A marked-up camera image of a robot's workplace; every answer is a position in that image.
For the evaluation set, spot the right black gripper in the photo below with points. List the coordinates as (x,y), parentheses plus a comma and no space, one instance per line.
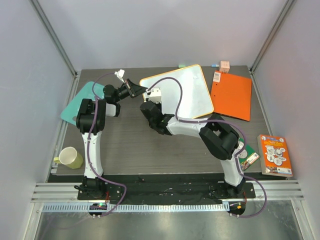
(146,107)

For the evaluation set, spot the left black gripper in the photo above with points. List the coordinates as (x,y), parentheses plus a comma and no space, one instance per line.
(135,90)

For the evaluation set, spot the yellow framed whiteboard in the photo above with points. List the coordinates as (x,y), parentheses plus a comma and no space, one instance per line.
(196,100)

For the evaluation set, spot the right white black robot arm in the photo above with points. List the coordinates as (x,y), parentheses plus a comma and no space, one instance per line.
(221,140)

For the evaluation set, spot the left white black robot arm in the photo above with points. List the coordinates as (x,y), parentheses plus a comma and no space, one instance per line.
(90,121)

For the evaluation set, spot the teal cutting board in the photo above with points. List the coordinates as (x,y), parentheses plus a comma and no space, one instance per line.
(69,114)

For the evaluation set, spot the orange folder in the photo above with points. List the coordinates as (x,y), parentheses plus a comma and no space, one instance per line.
(231,95)

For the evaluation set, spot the pink cube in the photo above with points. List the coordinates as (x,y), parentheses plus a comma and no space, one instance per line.
(224,66)

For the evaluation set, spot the pale yellow mug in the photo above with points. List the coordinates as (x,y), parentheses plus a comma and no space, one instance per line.
(70,158)

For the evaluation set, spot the green book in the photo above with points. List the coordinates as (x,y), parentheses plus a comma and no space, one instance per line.
(247,157)

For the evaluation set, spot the orange book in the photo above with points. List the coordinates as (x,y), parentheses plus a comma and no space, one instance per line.
(274,156)

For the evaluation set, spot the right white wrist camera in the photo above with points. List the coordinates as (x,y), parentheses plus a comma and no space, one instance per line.
(153,95)

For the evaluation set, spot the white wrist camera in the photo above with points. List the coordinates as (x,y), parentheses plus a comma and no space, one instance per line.
(120,74)
(153,95)

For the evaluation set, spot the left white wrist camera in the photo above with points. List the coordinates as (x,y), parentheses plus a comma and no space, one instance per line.
(120,74)

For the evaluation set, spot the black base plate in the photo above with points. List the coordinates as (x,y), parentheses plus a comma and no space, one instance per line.
(164,189)

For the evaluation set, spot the slotted grey cable duct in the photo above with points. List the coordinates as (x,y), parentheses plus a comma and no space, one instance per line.
(129,208)

